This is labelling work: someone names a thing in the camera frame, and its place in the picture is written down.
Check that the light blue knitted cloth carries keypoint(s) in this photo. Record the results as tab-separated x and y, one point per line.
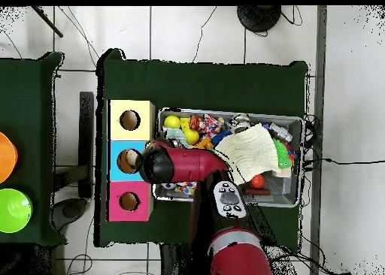
174	134

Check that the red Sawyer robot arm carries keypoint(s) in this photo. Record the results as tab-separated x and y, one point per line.
192	166

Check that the wooden box with three holes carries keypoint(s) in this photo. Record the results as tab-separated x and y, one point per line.
144	130

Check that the yellow ball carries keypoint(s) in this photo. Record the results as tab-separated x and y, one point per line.
192	136
172	122

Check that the orange toy building brick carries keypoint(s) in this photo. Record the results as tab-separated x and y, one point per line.
204	143

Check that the orange tiger plush toy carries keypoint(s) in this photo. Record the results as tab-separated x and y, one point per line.
195	122

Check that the colourful dotted cloth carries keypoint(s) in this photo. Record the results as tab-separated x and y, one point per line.
212	126

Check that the crushed silver can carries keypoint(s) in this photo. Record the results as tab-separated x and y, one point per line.
240	123

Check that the cream knitted cloth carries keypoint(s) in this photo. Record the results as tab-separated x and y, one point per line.
249	151

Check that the small orange ball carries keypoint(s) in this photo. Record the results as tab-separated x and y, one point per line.
257	181

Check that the green spiky caterpillar toy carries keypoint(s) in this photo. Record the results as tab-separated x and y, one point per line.
281	153

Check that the black round stand base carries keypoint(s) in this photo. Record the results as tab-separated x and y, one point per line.
258	18

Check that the orange plastic bowl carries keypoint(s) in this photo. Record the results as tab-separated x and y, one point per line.
6	157

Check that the green plastic bowl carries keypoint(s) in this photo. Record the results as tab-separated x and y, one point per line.
13	210

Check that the black rod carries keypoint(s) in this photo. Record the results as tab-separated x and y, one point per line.
48	22

